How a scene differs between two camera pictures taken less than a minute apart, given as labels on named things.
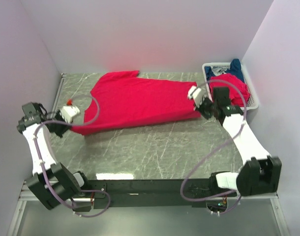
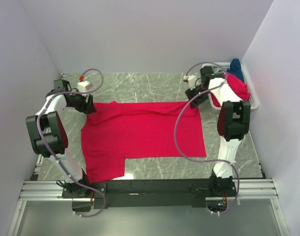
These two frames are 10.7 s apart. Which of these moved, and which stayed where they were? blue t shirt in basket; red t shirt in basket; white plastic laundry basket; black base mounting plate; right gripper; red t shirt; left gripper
Moved: left gripper; red t shirt; right gripper
Stayed: white plastic laundry basket; blue t shirt in basket; black base mounting plate; red t shirt in basket
